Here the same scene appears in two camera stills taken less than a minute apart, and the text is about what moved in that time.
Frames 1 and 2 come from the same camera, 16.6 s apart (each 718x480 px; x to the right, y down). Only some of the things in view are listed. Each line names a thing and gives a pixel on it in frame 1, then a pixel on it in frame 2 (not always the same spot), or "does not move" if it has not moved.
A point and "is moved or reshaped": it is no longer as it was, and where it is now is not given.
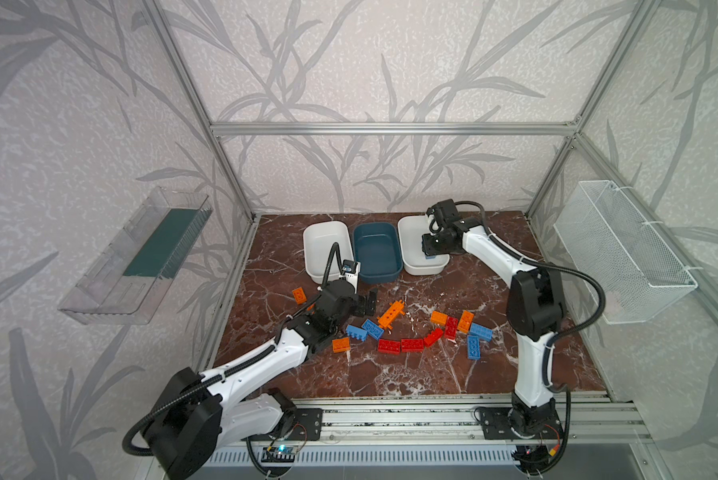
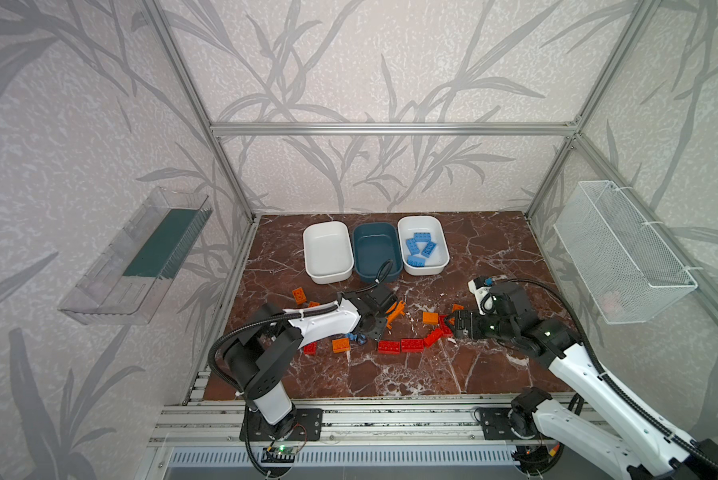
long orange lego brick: [387, 318] does not move
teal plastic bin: [378, 252] does not move
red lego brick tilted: [433, 337] does not move
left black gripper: [357, 300] -> [376, 319]
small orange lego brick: [299, 295] does not move
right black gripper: [429, 243] -> [469, 324]
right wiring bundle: [540, 459] does not move
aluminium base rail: [451, 419] does not move
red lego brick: [412, 345] does not move
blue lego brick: [480, 331] is moved or reshaped
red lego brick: [389, 346] does not move
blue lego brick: [372, 328] is moved or reshaped
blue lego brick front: [473, 347] is moved or reshaped
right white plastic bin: [413, 258] does not move
